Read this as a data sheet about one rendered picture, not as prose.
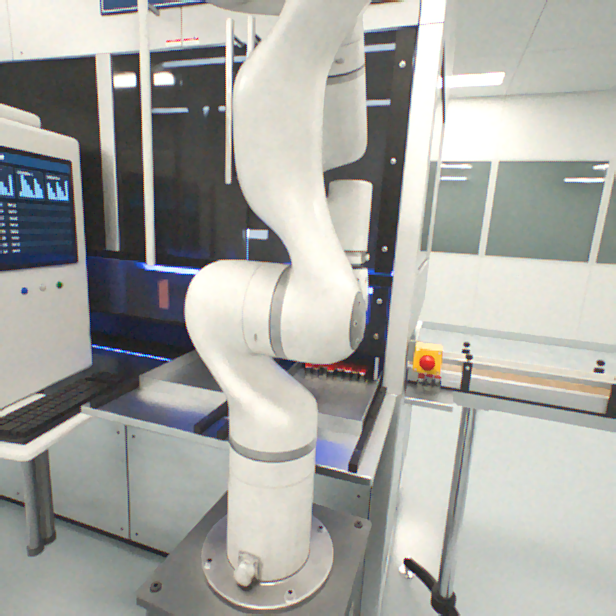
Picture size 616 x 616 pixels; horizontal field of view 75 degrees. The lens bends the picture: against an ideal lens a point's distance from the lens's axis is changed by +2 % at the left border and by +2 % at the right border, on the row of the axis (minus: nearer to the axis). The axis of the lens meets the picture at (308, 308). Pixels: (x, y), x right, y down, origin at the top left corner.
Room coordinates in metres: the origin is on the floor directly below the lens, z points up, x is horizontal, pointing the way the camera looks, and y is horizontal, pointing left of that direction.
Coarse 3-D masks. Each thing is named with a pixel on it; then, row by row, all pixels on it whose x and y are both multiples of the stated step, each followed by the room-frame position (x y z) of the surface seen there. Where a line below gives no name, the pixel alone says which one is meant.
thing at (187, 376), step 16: (192, 352) 1.22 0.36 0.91; (160, 368) 1.07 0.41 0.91; (176, 368) 1.14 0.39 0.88; (192, 368) 1.15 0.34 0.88; (144, 384) 0.99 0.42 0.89; (160, 384) 0.98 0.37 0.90; (176, 384) 0.96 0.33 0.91; (192, 384) 1.04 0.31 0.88; (208, 384) 1.04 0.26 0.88; (208, 400) 0.93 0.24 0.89; (224, 400) 0.92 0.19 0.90
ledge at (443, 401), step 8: (408, 384) 1.13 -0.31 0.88; (408, 392) 1.07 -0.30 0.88; (416, 392) 1.07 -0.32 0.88; (424, 392) 1.08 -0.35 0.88; (432, 392) 1.08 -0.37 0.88; (440, 392) 1.08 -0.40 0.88; (448, 392) 1.09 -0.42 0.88; (408, 400) 1.03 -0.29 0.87; (416, 400) 1.03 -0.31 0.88; (424, 400) 1.02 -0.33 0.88; (432, 400) 1.03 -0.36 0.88; (440, 400) 1.03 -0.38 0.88; (448, 400) 1.03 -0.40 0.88; (432, 408) 1.01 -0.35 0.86; (440, 408) 1.01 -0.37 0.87; (448, 408) 1.00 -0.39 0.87
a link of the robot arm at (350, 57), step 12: (204, 0) 0.51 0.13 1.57; (216, 0) 0.49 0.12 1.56; (228, 0) 0.49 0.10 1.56; (240, 0) 0.49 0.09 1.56; (252, 0) 0.49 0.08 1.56; (264, 0) 0.54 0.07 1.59; (276, 0) 0.54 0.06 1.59; (240, 12) 0.54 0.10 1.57; (252, 12) 0.55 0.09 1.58; (264, 12) 0.55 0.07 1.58; (276, 12) 0.56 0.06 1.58; (360, 24) 0.62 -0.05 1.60; (348, 36) 0.61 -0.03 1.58; (360, 36) 0.62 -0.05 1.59; (348, 48) 0.62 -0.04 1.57; (360, 48) 0.63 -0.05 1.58; (336, 60) 0.62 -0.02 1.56; (348, 60) 0.62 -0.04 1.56; (360, 60) 0.64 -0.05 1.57; (336, 72) 0.63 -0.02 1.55; (348, 72) 0.63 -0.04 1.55
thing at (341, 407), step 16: (304, 368) 1.21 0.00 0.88; (304, 384) 1.08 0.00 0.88; (320, 384) 1.09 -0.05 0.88; (336, 384) 1.09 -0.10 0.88; (368, 384) 1.11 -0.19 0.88; (320, 400) 0.98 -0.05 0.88; (336, 400) 0.98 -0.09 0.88; (352, 400) 0.99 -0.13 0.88; (368, 400) 1.00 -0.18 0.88; (320, 416) 0.84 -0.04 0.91; (336, 416) 0.83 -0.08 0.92; (352, 416) 0.90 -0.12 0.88; (352, 432) 0.82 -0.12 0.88
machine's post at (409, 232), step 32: (448, 0) 1.07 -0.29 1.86; (416, 64) 1.06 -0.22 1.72; (416, 96) 1.05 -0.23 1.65; (416, 128) 1.05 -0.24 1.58; (416, 160) 1.05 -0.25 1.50; (416, 192) 1.05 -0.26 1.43; (416, 224) 1.04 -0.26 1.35; (416, 256) 1.04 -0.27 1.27; (384, 384) 1.06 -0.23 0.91; (384, 448) 1.05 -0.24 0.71; (384, 480) 1.05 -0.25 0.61; (384, 512) 1.04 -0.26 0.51; (384, 544) 1.04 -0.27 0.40
